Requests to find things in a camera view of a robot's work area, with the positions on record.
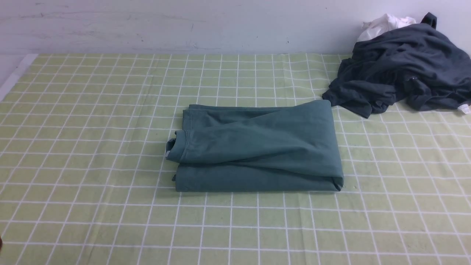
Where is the white crumpled garment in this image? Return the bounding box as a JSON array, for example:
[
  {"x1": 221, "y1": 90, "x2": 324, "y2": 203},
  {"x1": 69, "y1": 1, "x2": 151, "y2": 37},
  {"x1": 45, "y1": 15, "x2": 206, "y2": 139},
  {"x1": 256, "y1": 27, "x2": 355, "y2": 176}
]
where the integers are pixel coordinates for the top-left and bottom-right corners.
[{"x1": 357, "y1": 14, "x2": 417, "y2": 42}]

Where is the green long-sleeved shirt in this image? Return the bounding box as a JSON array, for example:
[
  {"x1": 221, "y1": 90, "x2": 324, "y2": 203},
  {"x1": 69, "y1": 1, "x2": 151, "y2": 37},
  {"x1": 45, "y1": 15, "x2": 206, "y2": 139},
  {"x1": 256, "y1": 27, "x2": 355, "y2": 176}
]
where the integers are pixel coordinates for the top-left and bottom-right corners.
[{"x1": 166, "y1": 100, "x2": 344, "y2": 192}]

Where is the dark grey crumpled garment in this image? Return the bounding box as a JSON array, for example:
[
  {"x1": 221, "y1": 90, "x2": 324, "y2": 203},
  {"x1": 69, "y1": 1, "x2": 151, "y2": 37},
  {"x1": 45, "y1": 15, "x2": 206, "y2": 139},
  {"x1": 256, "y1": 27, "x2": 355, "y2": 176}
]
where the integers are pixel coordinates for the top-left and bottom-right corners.
[{"x1": 322, "y1": 13, "x2": 471, "y2": 119}]

